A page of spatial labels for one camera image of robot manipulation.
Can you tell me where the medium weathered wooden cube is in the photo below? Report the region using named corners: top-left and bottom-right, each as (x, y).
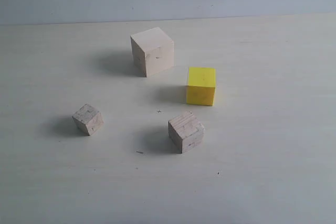
top-left (168, 111), bottom-right (205, 154)

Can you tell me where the yellow cube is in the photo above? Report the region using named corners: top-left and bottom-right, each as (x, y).
top-left (186, 67), bottom-right (216, 106)

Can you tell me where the small weathered wooden cube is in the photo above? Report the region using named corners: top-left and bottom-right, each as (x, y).
top-left (72, 104), bottom-right (103, 136)

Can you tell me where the large pale wooden cube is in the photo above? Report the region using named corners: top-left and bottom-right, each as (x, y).
top-left (130, 27), bottom-right (174, 77)

